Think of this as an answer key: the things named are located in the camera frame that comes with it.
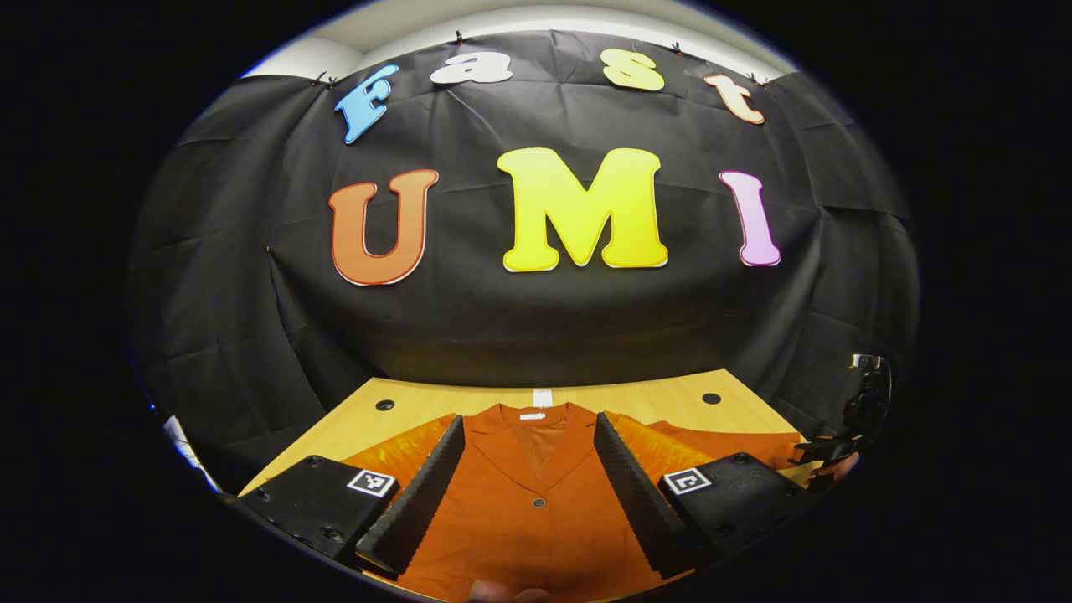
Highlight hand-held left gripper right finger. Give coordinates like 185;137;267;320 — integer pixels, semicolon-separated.
593;410;826;580

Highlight rust orange button shirt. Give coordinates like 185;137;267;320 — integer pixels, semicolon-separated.
398;402;817;603

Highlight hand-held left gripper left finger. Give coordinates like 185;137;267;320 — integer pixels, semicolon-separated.
224;413;467;580

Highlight black backdrop cloth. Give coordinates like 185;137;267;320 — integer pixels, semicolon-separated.
130;32;920;495

